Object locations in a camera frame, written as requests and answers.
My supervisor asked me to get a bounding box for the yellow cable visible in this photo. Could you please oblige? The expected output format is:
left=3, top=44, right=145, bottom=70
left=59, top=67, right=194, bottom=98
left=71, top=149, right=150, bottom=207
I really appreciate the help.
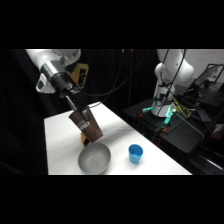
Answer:
left=172, top=98, right=192, bottom=120

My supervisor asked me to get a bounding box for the grey bowl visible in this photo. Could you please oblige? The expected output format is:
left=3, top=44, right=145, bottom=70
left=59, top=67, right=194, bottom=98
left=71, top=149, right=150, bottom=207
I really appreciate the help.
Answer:
left=77, top=142, right=112, bottom=175

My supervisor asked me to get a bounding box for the white board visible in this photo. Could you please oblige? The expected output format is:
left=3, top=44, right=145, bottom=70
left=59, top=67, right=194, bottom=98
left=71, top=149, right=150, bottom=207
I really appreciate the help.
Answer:
left=185, top=49, right=224, bottom=78

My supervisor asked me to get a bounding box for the black robot stand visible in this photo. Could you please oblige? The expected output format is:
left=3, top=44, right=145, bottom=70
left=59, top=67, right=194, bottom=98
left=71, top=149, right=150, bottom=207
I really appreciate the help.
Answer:
left=122, top=97, right=206, bottom=158

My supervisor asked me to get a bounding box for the yellow wrist camera mount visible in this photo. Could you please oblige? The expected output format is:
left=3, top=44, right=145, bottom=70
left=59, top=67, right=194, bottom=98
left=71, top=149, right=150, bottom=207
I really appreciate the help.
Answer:
left=69, top=62, right=91, bottom=90

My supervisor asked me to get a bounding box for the blue plastic cup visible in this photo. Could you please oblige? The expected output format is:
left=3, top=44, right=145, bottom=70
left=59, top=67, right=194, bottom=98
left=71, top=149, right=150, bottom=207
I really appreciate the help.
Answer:
left=128, top=143, right=144, bottom=165

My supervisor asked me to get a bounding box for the brown paper cup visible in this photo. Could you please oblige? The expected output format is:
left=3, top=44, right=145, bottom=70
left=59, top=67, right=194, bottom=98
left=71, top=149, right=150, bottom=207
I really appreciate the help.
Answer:
left=68, top=105, right=104, bottom=145

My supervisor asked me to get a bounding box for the black laptop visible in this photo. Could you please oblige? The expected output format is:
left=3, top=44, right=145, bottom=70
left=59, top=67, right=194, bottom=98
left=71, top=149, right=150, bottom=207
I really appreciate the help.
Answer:
left=194, top=63, right=224, bottom=93

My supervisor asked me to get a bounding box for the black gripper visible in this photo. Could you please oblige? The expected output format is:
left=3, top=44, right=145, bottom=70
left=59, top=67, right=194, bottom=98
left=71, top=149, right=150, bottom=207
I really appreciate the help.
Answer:
left=52, top=71, right=94, bottom=124

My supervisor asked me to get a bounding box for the black hanging cable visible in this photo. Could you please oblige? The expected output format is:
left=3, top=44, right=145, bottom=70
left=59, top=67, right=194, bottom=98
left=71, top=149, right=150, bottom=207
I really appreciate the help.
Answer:
left=82, top=49, right=153, bottom=99

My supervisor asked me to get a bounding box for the yellow and black toy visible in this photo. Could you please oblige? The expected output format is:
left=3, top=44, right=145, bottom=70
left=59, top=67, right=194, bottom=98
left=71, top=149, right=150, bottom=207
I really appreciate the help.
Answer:
left=80, top=132, right=91, bottom=148

